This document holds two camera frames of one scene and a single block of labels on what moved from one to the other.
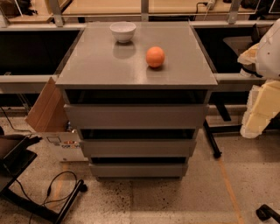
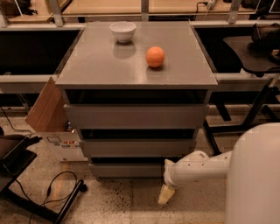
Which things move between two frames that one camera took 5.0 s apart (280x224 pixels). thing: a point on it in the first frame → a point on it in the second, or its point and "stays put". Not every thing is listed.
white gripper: [270, 58] → [170, 177]
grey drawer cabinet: [138, 93] stays put
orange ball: [155, 56] stays put
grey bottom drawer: [138, 170] stays put
